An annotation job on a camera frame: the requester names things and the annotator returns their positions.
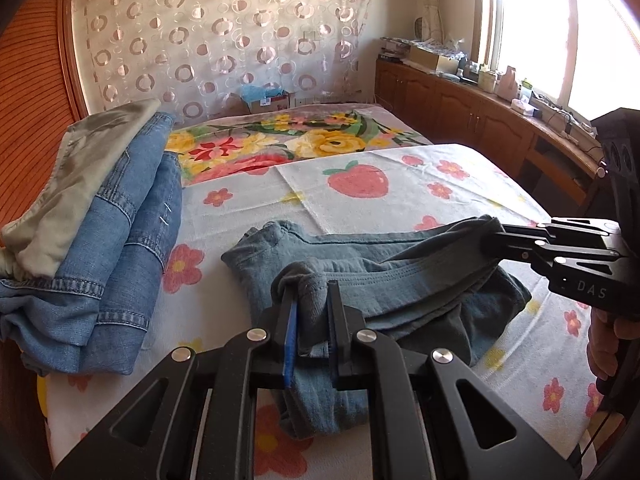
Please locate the sheer circle-pattern curtain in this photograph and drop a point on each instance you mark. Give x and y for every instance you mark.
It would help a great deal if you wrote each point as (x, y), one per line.
(225, 35)

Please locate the grey-blue short pants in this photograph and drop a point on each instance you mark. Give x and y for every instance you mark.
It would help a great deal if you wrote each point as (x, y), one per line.
(400, 280)

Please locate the round white knob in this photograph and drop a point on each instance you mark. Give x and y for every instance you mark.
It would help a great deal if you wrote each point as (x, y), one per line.
(601, 172)

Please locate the pink bottle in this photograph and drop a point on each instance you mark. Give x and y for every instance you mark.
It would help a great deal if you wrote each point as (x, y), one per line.
(507, 82)

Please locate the white tissue box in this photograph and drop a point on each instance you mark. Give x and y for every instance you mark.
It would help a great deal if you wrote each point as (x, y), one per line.
(521, 105)

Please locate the green-capped bottle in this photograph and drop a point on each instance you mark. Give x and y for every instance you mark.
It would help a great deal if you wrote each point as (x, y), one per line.
(526, 91)

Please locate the white flower-print blanket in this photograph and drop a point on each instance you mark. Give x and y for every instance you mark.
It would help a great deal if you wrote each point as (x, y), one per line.
(400, 185)

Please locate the person's right hand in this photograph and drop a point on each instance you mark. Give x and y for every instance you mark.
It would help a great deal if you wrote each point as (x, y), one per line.
(627, 332)

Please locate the folded olive garment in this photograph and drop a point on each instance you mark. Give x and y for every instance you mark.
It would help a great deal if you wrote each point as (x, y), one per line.
(75, 185)

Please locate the blue plastic bag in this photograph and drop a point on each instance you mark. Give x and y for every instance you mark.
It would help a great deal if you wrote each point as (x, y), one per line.
(260, 92)

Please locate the open cardboard box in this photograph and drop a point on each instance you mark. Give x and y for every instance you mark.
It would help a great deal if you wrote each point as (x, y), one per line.
(432, 62)

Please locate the stack of flat packages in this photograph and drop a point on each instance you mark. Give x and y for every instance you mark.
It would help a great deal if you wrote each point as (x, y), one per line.
(395, 50)

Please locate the folded blue jeans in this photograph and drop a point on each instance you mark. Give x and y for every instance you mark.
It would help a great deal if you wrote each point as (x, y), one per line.
(135, 185)
(90, 320)

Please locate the small cardboard box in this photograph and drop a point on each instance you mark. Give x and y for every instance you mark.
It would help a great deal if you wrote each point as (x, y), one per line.
(270, 105)

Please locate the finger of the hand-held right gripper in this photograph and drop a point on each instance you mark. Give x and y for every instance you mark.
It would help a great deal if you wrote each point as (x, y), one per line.
(530, 231)
(510, 250)

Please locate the floral bedsheet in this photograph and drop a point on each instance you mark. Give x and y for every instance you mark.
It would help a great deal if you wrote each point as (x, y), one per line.
(280, 145)

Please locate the white jar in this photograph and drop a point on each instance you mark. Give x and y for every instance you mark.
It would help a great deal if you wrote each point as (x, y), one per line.
(486, 80)

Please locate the bright window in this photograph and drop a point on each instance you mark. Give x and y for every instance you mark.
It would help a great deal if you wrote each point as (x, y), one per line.
(540, 25)

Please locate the long wooden low cabinet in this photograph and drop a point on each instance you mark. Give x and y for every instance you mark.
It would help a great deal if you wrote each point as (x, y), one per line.
(450, 105)

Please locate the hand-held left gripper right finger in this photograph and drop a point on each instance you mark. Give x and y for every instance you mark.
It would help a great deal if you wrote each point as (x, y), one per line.
(340, 325)

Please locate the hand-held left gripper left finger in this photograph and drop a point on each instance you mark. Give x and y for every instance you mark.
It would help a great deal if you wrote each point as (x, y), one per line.
(290, 332)

